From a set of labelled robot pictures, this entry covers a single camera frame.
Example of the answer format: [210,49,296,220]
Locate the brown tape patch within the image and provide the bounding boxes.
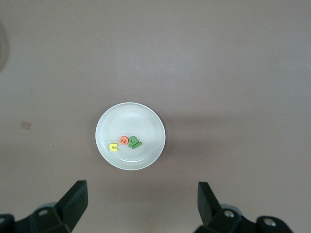
[20,120,33,132]

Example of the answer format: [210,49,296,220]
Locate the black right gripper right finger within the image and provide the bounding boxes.
[196,181,293,233]

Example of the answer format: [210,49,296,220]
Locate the green foam letter b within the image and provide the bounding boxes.
[128,135,140,148]

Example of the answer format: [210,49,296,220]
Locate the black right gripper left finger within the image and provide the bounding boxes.
[0,180,88,233]

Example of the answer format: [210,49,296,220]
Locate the brown table cover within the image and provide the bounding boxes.
[0,0,311,233]

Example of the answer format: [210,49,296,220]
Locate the beige round plate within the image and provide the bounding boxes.
[95,102,167,171]

